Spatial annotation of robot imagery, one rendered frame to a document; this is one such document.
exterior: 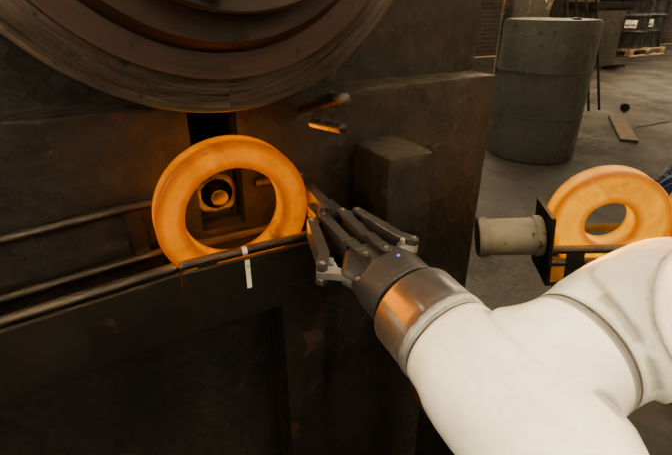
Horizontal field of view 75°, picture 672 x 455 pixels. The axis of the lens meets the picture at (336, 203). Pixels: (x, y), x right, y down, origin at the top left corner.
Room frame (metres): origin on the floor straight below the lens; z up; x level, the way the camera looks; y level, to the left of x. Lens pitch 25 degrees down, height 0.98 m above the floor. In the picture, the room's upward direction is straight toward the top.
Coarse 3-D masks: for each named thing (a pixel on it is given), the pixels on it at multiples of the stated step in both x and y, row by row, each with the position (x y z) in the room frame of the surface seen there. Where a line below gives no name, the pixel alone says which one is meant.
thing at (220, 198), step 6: (210, 180) 0.57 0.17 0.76; (216, 180) 0.57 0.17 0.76; (222, 180) 0.57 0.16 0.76; (204, 186) 0.56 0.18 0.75; (210, 186) 0.56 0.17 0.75; (216, 186) 0.56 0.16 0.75; (222, 186) 0.56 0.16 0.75; (228, 186) 0.57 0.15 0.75; (204, 192) 0.55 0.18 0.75; (210, 192) 0.55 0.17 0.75; (216, 192) 0.55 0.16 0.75; (222, 192) 0.55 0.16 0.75; (228, 192) 0.56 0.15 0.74; (204, 198) 0.55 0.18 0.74; (210, 198) 0.55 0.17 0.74; (216, 198) 0.55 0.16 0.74; (222, 198) 0.55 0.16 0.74; (228, 198) 0.56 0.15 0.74; (210, 204) 0.55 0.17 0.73; (216, 204) 0.55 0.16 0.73; (222, 204) 0.55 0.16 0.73
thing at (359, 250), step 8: (320, 208) 0.48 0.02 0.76; (320, 216) 0.47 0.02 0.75; (328, 216) 0.47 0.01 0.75; (328, 224) 0.46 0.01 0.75; (336, 224) 0.46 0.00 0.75; (328, 232) 0.45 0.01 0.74; (336, 232) 0.44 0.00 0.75; (344, 232) 0.44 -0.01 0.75; (328, 240) 0.45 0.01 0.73; (336, 240) 0.44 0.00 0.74; (344, 240) 0.42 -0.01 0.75; (352, 240) 0.42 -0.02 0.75; (336, 248) 0.44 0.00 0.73; (344, 248) 0.42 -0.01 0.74; (352, 248) 0.40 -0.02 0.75; (360, 248) 0.40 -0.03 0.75; (360, 256) 0.39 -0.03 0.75; (368, 256) 0.38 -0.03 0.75
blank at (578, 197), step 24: (600, 168) 0.56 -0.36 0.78; (624, 168) 0.55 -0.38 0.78; (576, 192) 0.54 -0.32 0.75; (600, 192) 0.54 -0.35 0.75; (624, 192) 0.53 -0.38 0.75; (648, 192) 0.53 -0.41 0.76; (576, 216) 0.54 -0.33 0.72; (648, 216) 0.53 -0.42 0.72; (576, 240) 0.54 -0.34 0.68; (600, 240) 0.55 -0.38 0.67; (624, 240) 0.53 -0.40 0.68
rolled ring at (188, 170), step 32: (192, 160) 0.45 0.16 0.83; (224, 160) 0.47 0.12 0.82; (256, 160) 0.48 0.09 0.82; (288, 160) 0.50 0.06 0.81; (160, 192) 0.44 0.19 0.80; (192, 192) 0.45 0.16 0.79; (288, 192) 0.50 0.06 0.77; (160, 224) 0.43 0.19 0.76; (288, 224) 0.50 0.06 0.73; (192, 256) 0.44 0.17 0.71
